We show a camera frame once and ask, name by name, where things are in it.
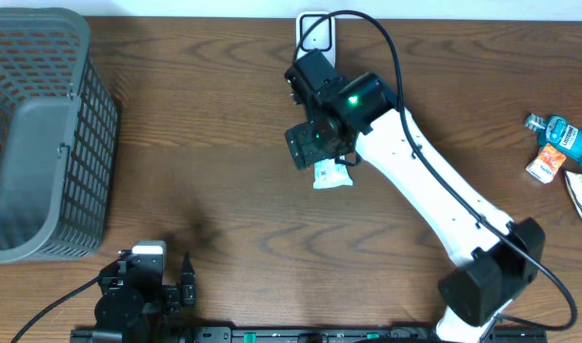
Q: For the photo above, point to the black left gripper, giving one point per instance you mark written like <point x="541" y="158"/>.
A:
<point x="175" y="295"/>

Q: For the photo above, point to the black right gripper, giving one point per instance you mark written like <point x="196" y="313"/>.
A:
<point x="304" y="148"/>

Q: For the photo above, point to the teal white wipes pack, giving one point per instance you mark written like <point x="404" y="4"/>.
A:
<point x="328" y="174"/>

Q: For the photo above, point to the orange small box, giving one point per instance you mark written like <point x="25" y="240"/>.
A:
<point x="546" y="164"/>

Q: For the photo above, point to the blue mouthwash bottle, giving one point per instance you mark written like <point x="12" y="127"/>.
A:
<point x="557" y="132"/>

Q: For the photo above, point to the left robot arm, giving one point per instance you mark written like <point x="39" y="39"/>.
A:
<point x="136" y="306"/>

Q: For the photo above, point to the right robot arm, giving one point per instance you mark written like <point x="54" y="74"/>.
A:
<point x="495" y="258"/>

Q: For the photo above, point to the white barcode scanner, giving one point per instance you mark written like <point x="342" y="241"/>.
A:
<point x="322" y="37"/>

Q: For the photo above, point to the grey plastic mesh basket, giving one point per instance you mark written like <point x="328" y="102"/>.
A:
<point x="58" y="131"/>

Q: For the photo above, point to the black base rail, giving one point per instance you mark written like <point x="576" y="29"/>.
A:
<point x="229" y="335"/>

